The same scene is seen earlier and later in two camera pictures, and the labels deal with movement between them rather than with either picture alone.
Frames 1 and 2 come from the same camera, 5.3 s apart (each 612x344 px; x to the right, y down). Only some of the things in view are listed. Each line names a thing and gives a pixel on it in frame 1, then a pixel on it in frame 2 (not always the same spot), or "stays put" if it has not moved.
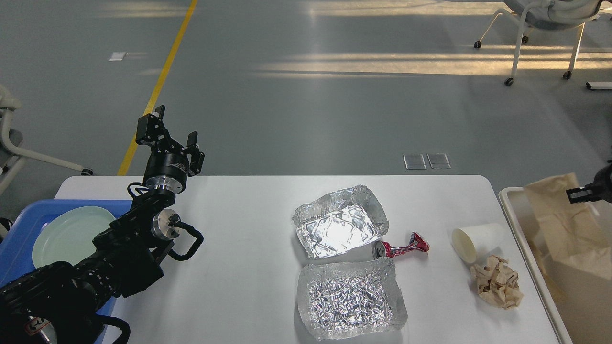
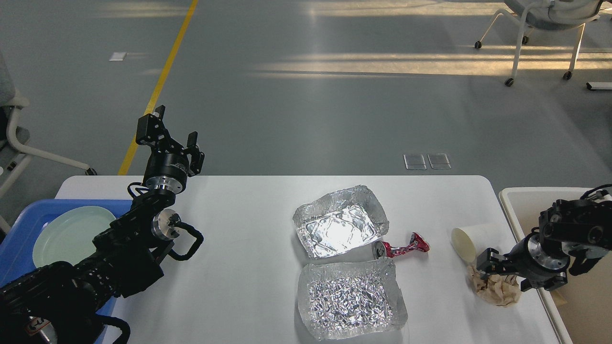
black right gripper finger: x=580 y=194 -> x=489 y=261
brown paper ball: x=497 y=283 stays put
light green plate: x=68 y=237 stays put
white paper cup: x=470 y=241 stays put
